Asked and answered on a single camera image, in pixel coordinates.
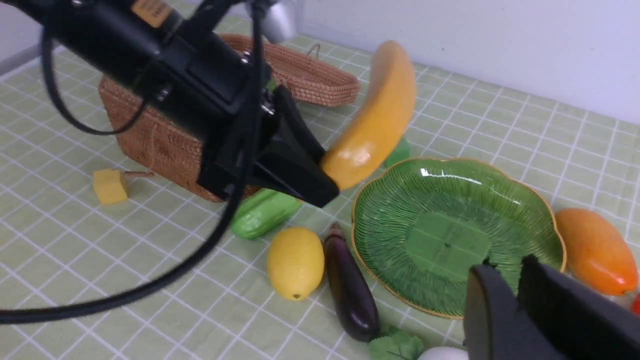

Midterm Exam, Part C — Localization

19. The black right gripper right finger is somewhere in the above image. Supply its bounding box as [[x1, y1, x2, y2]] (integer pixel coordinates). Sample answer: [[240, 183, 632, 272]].
[[518, 255, 640, 360]]

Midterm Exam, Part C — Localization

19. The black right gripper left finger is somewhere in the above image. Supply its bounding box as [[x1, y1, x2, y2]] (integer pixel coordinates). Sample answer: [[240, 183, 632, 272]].
[[462, 264, 566, 360]]

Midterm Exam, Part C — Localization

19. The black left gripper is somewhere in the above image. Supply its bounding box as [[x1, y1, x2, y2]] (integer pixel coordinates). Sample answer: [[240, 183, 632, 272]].
[[145, 32, 339, 208]]

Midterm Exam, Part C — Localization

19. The orange plastic carrot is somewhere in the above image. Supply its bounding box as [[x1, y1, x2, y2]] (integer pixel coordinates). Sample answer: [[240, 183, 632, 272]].
[[630, 293, 640, 316]]

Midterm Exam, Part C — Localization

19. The green plastic cucumber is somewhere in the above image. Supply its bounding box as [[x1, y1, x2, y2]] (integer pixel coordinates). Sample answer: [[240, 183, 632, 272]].
[[230, 188, 303, 240]]

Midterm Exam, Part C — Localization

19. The yellow plastic lemon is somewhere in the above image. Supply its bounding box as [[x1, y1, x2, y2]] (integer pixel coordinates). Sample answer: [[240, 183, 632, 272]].
[[266, 227, 325, 301]]

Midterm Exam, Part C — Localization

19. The white plastic radish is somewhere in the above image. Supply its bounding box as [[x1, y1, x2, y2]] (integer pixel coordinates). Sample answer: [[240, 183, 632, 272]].
[[368, 326, 470, 360]]

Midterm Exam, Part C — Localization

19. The yellow plastic banana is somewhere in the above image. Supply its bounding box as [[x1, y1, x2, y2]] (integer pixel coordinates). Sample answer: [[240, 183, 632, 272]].
[[320, 40, 417, 191]]

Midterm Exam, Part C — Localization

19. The purple plastic eggplant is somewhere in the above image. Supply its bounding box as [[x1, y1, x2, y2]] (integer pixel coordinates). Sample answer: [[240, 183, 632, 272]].
[[324, 222, 381, 343]]

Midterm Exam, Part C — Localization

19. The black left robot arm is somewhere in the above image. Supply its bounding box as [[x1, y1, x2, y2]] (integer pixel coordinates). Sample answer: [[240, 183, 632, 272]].
[[7, 0, 339, 208]]

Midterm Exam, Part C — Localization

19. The orange plastic mango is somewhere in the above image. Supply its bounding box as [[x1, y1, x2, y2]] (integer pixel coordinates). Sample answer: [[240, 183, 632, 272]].
[[555, 208, 639, 297]]

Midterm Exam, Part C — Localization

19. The green foam cube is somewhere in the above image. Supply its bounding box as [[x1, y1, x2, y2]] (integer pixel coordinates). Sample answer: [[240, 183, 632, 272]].
[[384, 137, 411, 168]]

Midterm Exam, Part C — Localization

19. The green glass leaf plate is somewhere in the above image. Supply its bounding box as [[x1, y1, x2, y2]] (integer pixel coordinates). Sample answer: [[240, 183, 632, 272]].
[[350, 158, 567, 319]]

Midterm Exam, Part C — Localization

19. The woven wicker basket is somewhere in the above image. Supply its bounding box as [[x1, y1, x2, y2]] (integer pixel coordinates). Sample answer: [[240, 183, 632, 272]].
[[98, 43, 361, 203]]

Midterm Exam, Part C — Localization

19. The yellow foam cube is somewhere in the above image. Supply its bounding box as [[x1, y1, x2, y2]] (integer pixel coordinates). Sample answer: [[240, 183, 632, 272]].
[[93, 168, 129, 205]]

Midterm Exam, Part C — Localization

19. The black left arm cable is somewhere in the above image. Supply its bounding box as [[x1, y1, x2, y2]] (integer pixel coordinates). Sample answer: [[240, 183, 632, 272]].
[[0, 0, 268, 325]]

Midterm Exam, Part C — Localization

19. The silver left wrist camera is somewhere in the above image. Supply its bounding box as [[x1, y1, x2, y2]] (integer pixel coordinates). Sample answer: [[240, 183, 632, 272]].
[[262, 0, 304, 44]]

